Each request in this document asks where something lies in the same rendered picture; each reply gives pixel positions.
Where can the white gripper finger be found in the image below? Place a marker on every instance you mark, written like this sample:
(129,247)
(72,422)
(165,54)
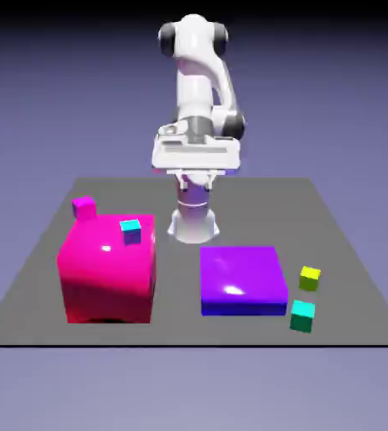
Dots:
(183,181)
(208,181)

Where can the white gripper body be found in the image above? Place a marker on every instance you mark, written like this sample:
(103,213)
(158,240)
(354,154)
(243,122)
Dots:
(195,156)

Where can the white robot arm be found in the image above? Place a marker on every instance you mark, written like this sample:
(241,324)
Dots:
(193,67)

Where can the small cyan and purple cube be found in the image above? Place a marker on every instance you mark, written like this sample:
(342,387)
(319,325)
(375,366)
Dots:
(131,231)

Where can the small magenta cube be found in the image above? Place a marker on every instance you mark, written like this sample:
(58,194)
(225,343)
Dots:
(84,207)

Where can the small yellow cube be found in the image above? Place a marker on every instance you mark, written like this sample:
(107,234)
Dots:
(309,278)

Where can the small teal cube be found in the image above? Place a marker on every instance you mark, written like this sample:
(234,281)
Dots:
(302,316)

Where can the large purple box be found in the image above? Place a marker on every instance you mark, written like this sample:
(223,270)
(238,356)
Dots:
(242,277)

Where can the large pink box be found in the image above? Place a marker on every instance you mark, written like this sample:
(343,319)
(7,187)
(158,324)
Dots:
(107,269)

